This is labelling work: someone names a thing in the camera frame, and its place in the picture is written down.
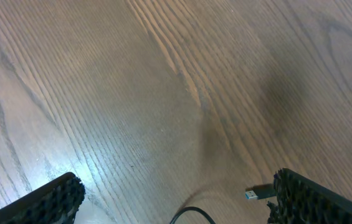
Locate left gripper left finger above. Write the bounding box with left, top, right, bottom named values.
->
left=0, top=172, right=85, bottom=224

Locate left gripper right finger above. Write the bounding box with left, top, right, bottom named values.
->
left=267, top=168, right=352, bottom=224

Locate black usb cable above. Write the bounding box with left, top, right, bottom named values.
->
left=169, top=183, right=277, bottom=224

